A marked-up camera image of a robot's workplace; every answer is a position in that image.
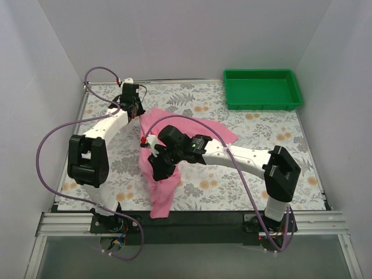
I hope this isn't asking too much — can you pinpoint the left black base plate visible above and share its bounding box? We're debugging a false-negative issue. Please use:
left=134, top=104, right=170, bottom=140
left=90, top=214, right=140, bottom=234

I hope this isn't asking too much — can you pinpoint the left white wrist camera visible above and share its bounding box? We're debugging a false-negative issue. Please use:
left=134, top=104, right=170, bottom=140
left=116, top=78, right=134, bottom=86

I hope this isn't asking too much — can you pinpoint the pink t shirt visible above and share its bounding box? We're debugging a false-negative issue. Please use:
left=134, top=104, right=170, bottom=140
left=138, top=106, right=239, bottom=219

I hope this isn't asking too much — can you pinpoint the green plastic bin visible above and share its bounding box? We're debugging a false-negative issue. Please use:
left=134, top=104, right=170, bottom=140
left=223, top=69, right=303, bottom=110

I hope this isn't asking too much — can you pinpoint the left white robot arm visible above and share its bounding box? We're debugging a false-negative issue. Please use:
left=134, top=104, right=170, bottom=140
left=67, top=78, right=145, bottom=233

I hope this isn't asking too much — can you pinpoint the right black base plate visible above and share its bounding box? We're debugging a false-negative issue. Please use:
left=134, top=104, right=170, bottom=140
left=241, top=213, right=298, bottom=233

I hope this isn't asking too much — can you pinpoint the aluminium frame rail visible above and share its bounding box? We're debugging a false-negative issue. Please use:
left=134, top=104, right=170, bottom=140
left=26, top=210, right=363, bottom=278

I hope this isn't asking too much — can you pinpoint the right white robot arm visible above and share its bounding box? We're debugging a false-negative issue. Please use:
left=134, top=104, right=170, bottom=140
left=141, top=125, right=301, bottom=231

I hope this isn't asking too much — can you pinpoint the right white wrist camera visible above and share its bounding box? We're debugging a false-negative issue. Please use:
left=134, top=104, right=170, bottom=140
left=140, top=134, right=159, bottom=157

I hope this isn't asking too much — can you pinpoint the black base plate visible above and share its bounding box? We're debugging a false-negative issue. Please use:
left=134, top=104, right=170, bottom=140
left=90, top=214, right=140, bottom=234
left=241, top=213, right=298, bottom=233

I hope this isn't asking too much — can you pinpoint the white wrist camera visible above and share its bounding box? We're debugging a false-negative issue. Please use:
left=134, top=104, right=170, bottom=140
left=140, top=134, right=159, bottom=157
left=116, top=78, right=134, bottom=86

